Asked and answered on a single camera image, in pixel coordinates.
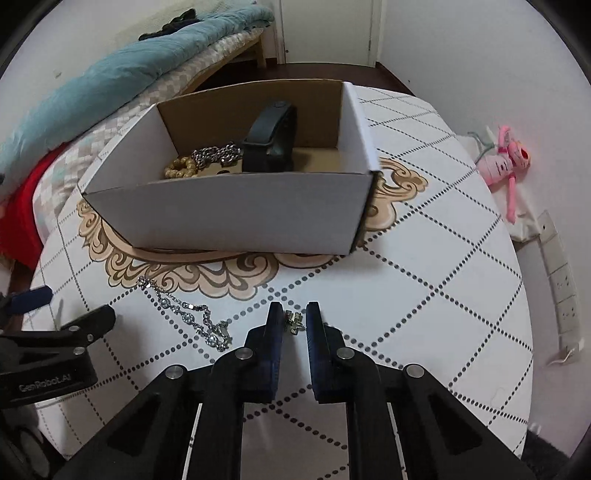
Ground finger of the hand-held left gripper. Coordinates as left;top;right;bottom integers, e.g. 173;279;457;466
0;285;52;319
0;305;116;356

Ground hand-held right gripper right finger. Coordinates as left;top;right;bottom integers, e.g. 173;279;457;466
305;301;536;480

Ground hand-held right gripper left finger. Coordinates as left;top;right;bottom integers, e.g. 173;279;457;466
55;302;284;480

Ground silver crystal necklace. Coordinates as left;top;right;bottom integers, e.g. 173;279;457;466
136;277;232;352

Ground cardboard box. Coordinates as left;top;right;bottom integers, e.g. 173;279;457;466
82;79;383;254

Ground wooden bead bracelet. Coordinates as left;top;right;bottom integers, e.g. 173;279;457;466
164;156;200;180

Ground silver chain bracelet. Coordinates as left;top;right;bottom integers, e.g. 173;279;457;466
191;143;244;171

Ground black smart band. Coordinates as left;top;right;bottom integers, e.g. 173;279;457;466
241;100;298;174

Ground red blanket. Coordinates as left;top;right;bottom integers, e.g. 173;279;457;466
0;148;61;268

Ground diamond patterned tablecloth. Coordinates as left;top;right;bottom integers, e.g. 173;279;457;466
30;83;534;462

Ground light blue quilt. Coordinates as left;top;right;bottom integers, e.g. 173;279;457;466
0;4;274;176

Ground person's dark fleece trousers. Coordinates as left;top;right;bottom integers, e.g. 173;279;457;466
522;425;578;480

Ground white power strip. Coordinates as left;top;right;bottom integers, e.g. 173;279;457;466
538;210;585;354

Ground pink plush toy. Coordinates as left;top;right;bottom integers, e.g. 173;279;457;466
478;124;532;224

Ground black clothes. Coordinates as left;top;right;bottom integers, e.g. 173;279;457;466
139;8;199;40

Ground white door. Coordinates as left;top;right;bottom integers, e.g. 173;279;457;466
279;0;375;65

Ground white cable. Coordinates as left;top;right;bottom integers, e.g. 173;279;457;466
547;340;585;366

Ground wooden bed frame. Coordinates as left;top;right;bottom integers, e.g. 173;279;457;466
226;34;269;70

